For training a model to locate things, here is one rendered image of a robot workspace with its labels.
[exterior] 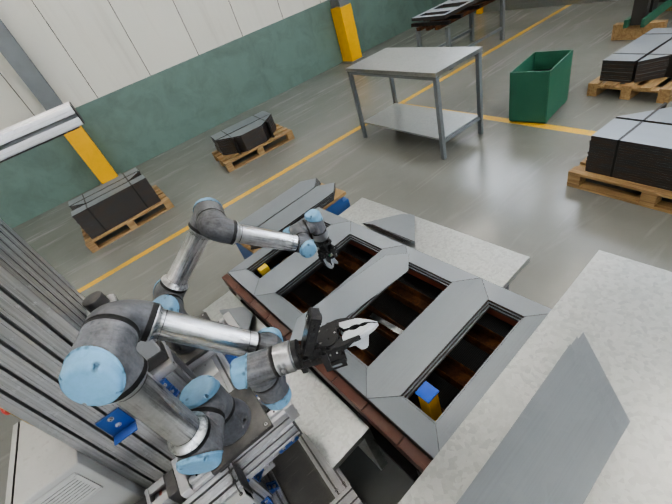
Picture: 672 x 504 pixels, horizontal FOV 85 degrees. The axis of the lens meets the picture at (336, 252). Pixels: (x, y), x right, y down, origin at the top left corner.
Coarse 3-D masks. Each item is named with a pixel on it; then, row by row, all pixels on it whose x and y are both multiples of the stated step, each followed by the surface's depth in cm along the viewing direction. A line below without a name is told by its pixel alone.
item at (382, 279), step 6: (372, 264) 191; (366, 270) 188; (372, 270) 187; (378, 270) 186; (366, 276) 185; (372, 276) 184; (378, 276) 183; (384, 276) 182; (390, 276) 180; (378, 282) 180; (384, 282) 178; (390, 282) 177; (384, 288) 175
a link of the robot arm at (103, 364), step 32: (96, 320) 78; (128, 320) 81; (96, 352) 71; (128, 352) 77; (64, 384) 70; (96, 384) 71; (128, 384) 76; (160, 384) 87; (160, 416) 86; (192, 416) 95; (192, 448) 94
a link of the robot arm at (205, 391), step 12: (192, 384) 111; (204, 384) 110; (216, 384) 110; (180, 396) 109; (192, 396) 107; (204, 396) 106; (216, 396) 109; (228, 396) 116; (192, 408) 105; (204, 408) 105; (216, 408) 107; (228, 408) 114
